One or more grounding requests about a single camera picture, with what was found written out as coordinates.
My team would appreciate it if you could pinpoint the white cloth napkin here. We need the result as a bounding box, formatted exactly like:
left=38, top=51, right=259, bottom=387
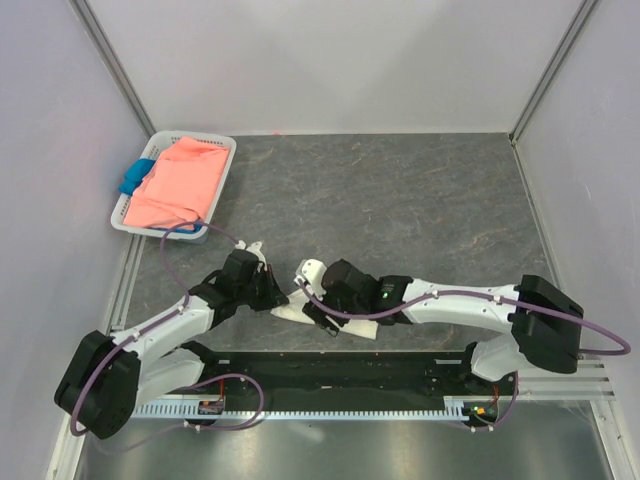
left=270, top=289, right=378, bottom=340

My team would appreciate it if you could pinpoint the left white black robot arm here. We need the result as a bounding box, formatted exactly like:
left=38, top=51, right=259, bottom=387
left=54, top=242, right=289, bottom=439

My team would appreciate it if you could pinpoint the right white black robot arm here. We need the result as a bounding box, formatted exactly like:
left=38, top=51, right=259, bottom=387
left=294, top=259, right=583, bottom=394

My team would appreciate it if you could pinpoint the pink cloth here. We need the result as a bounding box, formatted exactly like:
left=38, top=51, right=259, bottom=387
left=123, top=137, right=230, bottom=233

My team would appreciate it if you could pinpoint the blue cloth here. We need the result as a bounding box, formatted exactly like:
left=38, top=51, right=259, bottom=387
left=118, top=158, right=155, bottom=196

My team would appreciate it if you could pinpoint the white plastic basket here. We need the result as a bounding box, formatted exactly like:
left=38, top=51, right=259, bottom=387
left=111, top=131, right=236, bottom=243

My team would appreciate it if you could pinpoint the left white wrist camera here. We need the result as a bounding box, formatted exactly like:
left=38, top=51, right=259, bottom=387
left=235, top=240, right=267, bottom=269

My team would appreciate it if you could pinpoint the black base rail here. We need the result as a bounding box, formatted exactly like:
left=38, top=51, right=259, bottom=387
left=199, top=351, right=515, bottom=407

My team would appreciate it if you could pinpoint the white slotted cable duct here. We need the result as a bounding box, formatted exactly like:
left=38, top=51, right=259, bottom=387
left=132, top=395, right=498, bottom=422

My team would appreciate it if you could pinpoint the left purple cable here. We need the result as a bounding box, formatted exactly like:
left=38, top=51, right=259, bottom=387
left=69, top=222, right=246, bottom=437

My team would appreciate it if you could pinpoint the purple cable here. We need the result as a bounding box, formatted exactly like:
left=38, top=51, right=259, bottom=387
left=299, top=279, right=631, bottom=357
left=69, top=222, right=246, bottom=437

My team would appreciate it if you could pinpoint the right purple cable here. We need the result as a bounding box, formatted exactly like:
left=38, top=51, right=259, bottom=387
left=299, top=279, right=631, bottom=357

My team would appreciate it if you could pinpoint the left aluminium frame post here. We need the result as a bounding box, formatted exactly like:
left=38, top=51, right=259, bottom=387
left=69, top=0, right=156, bottom=138

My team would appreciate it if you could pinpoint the aluminium frame post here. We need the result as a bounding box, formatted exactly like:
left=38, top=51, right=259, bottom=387
left=69, top=0, right=156, bottom=138
left=508, top=0, right=600, bottom=146

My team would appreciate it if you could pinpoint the right aluminium frame post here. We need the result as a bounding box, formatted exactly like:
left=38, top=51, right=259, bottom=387
left=508, top=0, right=600, bottom=146

